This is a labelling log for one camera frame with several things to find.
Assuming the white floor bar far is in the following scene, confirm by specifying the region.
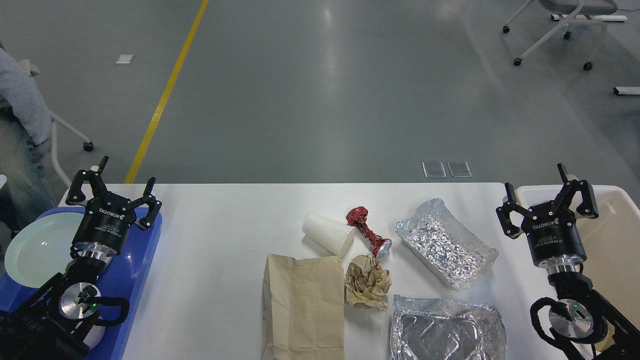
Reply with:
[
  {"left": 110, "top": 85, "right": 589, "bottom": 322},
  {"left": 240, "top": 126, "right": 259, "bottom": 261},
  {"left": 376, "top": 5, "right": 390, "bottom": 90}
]
[{"left": 550, "top": 14, "right": 628, "bottom": 23}]

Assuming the white office chair right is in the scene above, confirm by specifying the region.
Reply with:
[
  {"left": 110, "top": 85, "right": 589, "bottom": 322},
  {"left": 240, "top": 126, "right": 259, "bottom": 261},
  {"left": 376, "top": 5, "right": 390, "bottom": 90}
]
[{"left": 512, "top": 0, "right": 618, "bottom": 71}]

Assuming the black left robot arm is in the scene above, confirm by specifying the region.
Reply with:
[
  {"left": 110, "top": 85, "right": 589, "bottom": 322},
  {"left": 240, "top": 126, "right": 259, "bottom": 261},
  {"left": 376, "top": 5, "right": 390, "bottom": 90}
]
[{"left": 1, "top": 156, "right": 162, "bottom": 360}]

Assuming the aluminium foil tray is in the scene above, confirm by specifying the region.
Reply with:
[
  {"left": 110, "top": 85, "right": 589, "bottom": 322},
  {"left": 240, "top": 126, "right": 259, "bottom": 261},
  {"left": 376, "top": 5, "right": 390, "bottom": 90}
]
[{"left": 390, "top": 294, "right": 508, "bottom": 360}]

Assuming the white chair left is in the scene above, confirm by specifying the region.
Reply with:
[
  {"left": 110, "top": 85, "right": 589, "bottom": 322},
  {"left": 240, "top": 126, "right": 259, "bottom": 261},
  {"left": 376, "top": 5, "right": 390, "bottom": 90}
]
[{"left": 17, "top": 60, "right": 96, "bottom": 189}]

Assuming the crumpled brown paper ball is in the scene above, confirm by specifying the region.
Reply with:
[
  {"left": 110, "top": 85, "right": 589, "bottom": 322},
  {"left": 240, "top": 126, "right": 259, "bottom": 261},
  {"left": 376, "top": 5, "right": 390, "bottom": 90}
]
[{"left": 343, "top": 254, "right": 393, "bottom": 310}]

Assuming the beige plastic bin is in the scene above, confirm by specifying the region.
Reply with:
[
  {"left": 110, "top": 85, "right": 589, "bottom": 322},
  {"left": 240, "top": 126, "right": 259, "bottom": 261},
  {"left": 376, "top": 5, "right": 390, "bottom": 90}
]
[{"left": 515, "top": 186, "right": 639, "bottom": 359}]

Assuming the white paper cup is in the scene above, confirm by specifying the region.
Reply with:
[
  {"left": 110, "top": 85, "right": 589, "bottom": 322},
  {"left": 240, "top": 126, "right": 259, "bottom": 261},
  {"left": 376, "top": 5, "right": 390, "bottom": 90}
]
[{"left": 302, "top": 214, "right": 356, "bottom": 257}]

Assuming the crushed red can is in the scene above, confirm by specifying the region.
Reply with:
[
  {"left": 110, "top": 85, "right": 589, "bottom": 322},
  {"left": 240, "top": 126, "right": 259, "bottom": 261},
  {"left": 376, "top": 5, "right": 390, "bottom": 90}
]
[{"left": 346, "top": 206, "right": 393, "bottom": 259}]

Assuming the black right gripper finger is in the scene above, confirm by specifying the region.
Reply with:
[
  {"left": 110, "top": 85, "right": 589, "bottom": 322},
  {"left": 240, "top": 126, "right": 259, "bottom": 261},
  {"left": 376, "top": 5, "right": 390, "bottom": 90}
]
[
  {"left": 550, "top": 162, "right": 599, "bottom": 220},
  {"left": 495, "top": 182, "right": 535, "bottom": 239}
]

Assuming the brown paper bag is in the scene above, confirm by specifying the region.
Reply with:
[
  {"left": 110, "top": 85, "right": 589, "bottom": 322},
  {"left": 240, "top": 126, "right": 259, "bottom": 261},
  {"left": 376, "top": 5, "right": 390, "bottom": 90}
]
[{"left": 260, "top": 253, "right": 345, "bottom": 360}]

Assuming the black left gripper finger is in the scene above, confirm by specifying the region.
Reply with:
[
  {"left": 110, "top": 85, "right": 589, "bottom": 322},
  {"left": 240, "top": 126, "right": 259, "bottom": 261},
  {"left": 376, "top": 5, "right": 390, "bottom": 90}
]
[
  {"left": 119, "top": 177, "right": 162, "bottom": 231},
  {"left": 65, "top": 155, "right": 110, "bottom": 208}
]

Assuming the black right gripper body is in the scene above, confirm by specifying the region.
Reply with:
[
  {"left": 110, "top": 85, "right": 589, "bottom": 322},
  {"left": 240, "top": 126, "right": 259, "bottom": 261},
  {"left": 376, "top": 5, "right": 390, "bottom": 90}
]
[{"left": 521, "top": 201, "right": 587, "bottom": 273}]

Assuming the white floor bar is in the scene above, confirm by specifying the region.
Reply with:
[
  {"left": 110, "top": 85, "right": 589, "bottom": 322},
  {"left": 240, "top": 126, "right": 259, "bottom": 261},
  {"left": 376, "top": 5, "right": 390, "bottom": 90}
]
[
  {"left": 613, "top": 86, "right": 640, "bottom": 96},
  {"left": 550, "top": 14, "right": 628, "bottom": 23}
]

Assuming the aluminium foil sheet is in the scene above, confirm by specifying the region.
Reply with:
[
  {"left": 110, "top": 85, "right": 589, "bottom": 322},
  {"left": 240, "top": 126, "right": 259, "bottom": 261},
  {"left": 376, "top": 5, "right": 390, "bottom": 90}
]
[{"left": 395, "top": 198, "right": 499, "bottom": 292}]

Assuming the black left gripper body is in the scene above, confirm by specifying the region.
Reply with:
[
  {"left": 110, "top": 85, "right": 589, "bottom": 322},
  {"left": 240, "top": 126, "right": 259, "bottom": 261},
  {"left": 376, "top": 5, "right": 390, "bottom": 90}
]
[{"left": 71, "top": 202, "right": 137, "bottom": 258}]

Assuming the seated person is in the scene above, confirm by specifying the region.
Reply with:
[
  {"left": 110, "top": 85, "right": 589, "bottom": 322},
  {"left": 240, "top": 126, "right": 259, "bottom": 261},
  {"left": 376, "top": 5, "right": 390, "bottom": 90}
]
[{"left": 0, "top": 48, "right": 57, "bottom": 239}]

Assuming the mint green plate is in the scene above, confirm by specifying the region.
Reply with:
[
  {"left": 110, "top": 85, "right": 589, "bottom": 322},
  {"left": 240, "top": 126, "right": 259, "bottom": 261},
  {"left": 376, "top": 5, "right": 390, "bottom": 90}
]
[{"left": 4, "top": 212, "right": 83, "bottom": 289}]

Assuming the pink mug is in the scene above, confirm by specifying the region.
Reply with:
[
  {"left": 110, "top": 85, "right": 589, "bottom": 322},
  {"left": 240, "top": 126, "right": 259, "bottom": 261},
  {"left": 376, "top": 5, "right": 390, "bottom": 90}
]
[{"left": 83, "top": 325, "right": 106, "bottom": 350}]

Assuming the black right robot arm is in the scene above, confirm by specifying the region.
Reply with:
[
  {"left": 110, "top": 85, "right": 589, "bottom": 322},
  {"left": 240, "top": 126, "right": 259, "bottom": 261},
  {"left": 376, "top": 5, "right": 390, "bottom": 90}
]
[{"left": 495, "top": 163, "right": 640, "bottom": 360}]

